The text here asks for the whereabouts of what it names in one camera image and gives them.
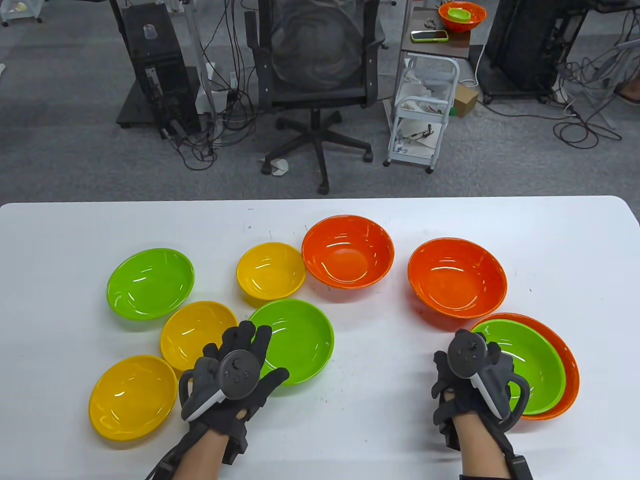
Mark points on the person's left hand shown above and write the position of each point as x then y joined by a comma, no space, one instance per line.
245,335

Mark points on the person's right hand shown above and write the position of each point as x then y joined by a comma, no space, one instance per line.
452,400

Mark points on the small yellow bowl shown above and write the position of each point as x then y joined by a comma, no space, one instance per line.
271,270
132,397
192,330

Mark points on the medium green bowl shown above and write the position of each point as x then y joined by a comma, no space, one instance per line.
150,283
530,365
300,340

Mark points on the large orange bowl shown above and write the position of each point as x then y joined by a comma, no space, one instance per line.
477,17
573,380
457,277
347,250

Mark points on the small green bowl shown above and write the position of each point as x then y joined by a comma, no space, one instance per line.
459,15

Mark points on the person's right forearm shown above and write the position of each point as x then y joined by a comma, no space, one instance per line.
480,450

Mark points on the person's left forearm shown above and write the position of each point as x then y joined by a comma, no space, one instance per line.
200,460

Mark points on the black hand controller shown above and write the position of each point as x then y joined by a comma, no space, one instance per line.
235,374
467,355

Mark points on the crumpled white paper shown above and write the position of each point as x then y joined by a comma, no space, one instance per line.
277,167

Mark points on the white rolling cart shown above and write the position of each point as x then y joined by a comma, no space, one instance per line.
411,160

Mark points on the black mesh office chair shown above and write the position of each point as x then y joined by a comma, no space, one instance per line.
317,97

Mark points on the beige paper sheet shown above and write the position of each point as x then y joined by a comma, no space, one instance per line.
430,142

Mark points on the grey metal stand leg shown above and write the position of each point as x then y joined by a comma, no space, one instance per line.
197,55

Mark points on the black equipment tower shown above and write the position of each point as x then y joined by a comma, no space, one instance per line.
150,55

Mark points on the cardboard box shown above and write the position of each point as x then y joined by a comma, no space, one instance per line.
465,100

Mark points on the white crumpled bag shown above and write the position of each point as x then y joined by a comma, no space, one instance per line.
417,87

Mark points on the clear plastic cup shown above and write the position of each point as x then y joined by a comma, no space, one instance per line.
150,32

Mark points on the white power strip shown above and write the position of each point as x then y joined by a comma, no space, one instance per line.
560,95

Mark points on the brown side table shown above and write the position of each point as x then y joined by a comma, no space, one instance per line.
440,47

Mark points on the phone in green case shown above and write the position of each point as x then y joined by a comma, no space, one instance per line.
429,36

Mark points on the black wheeled cabinet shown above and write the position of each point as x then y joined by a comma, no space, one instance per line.
530,45

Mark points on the white wheeled rack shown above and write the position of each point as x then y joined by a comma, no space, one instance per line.
20,12

